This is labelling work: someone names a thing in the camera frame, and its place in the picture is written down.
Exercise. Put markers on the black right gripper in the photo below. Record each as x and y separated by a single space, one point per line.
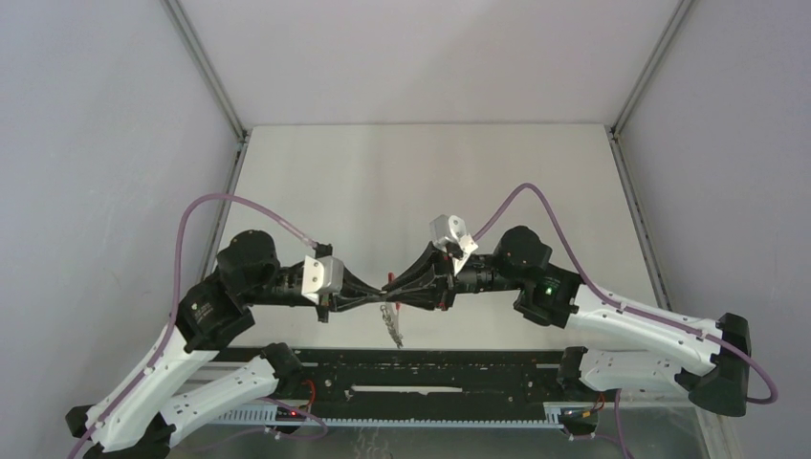
429 284

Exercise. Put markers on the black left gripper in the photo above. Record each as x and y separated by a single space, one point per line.
353 286

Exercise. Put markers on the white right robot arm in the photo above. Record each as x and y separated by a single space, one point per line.
702 358

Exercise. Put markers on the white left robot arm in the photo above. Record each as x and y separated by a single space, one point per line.
145 416

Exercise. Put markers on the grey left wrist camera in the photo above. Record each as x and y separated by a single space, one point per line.
320 277

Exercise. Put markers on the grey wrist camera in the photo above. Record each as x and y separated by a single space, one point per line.
320 277
450 235

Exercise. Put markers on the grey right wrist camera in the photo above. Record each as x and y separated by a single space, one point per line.
450 235

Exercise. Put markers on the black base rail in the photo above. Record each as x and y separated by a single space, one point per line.
368 387

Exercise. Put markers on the grey aluminium frame rail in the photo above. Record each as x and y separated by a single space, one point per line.
631 137

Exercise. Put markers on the left aluminium frame post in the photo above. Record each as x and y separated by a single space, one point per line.
195 48

